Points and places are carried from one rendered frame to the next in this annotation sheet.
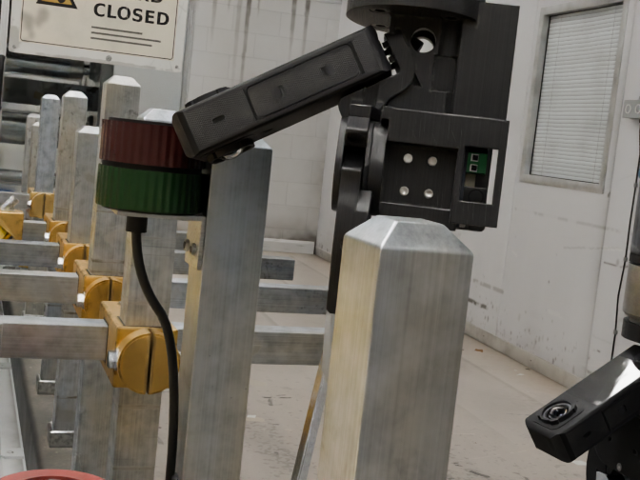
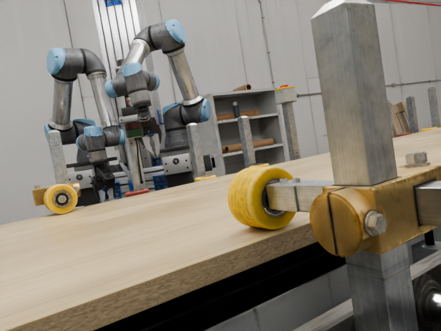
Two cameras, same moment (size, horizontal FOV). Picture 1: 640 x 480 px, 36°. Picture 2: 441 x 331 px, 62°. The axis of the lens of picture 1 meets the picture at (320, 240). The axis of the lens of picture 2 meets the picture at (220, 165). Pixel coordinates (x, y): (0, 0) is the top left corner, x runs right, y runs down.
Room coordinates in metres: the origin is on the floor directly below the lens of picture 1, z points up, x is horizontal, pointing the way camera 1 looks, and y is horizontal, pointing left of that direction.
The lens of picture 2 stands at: (0.55, 1.41, 1.02)
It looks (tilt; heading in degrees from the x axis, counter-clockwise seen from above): 4 degrees down; 258
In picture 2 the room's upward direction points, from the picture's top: 9 degrees counter-clockwise
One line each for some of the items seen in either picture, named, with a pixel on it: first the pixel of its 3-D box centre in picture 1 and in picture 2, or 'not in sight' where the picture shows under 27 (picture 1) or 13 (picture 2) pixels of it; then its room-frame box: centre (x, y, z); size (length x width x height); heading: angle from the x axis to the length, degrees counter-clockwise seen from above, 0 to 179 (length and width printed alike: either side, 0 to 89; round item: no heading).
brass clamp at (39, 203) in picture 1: (41, 203); not in sight; (2.01, 0.57, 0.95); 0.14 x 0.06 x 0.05; 20
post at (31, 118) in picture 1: (27, 210); not in sight; (2.46, 0.73, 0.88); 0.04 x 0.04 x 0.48; 20
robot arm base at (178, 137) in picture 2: not in sight; (177, 136); (0.35, -0.63, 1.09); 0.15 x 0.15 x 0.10
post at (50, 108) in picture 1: (41, 214); not in sight; (1.99, 0.56, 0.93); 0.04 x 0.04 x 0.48; 20
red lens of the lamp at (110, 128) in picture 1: (154, 144); (133, 126); (0.57, 0.10, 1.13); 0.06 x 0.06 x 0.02
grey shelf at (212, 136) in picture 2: not in sight; (245, 159); (-0.61, -2.77, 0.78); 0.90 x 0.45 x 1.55; 17
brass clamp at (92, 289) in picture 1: (101, 291); not in sight; (1.07, 0.23, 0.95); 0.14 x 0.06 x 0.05; 20
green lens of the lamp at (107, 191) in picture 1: (150, 188); (134, 133); (0.57, 0.10, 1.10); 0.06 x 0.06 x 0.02
